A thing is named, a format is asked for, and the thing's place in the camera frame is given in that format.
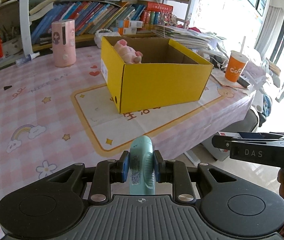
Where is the white pen holder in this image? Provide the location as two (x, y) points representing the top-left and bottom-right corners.
(1, 25), (22, 53)

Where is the red book box set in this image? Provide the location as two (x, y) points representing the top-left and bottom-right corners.
(141, 1), (174, 25)

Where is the white quilted purse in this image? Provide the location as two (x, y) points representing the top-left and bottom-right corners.
(94, 28), (121, 49)

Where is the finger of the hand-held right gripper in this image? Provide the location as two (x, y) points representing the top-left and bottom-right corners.
(237, 131), (284, 141)
(212, 135), (284, 152)

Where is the white power strip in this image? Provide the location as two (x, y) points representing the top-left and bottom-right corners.
(198, 49), (226, 68)

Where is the white hanging cable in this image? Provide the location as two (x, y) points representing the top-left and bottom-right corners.
(149, 0), (169, 39)

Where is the pink pig plush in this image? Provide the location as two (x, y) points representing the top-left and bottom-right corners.
(114, 39), (143, 64)

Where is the stack of papers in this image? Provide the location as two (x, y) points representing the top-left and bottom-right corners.
(154, 24), (222, 49)

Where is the row of slanted books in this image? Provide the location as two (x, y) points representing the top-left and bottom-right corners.
(31, 1), (147, 43)

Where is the orange white carton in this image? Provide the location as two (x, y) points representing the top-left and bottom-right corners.
(115, 19), (144, 28)
(118, 27), (137, 35)

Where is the small spray bottle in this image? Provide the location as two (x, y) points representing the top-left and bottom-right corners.
(15, 52), (41, 67)

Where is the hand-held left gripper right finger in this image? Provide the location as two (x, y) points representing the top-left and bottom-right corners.
(154, 151), (237, 203)

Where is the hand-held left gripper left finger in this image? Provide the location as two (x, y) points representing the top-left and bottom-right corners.
(46, 151), (130, 203)

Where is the pink checked tablecloth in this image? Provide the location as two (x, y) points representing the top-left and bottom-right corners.
(0, 45), (257, 239)

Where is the pink humidifier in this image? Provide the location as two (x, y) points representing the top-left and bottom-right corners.
(51, 19), (76, 68)

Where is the yellow cardboard box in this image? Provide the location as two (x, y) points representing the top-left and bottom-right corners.
(100, 36), (213, 114)

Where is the orange paper cup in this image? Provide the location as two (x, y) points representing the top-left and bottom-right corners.
(224, 36), (250, 83)

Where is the small blue handheld fan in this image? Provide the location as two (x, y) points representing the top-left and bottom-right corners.
(128, 135), (155, 195)

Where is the white metal bookshelf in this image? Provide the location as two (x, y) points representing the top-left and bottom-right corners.
(18, 0), (200, 55)

